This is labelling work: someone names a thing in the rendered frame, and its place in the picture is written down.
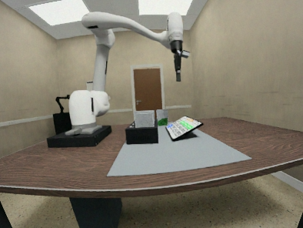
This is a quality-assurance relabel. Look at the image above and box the status display panel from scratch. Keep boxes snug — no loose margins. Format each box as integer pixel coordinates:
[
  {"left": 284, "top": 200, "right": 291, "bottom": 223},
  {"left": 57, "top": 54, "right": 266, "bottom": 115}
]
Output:
[{"left": 165, "top": 116, "right": 204, "bottom": 142}]

